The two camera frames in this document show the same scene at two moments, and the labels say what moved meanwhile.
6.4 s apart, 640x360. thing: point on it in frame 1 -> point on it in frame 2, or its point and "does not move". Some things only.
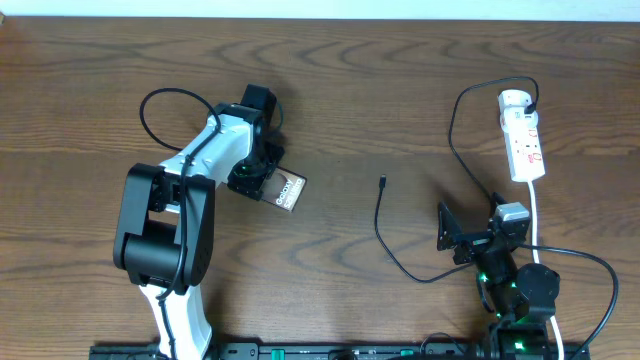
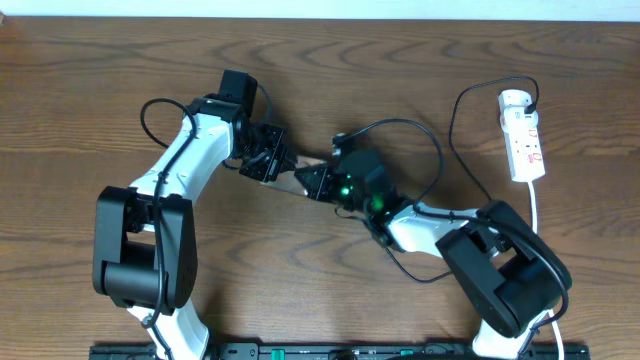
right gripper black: x=473 y=244 -> x=319 y=190
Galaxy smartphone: x=284 y=188 -> x=288 y=180
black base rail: x=327 y=351 does not move
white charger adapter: x=513 y=118 does not move
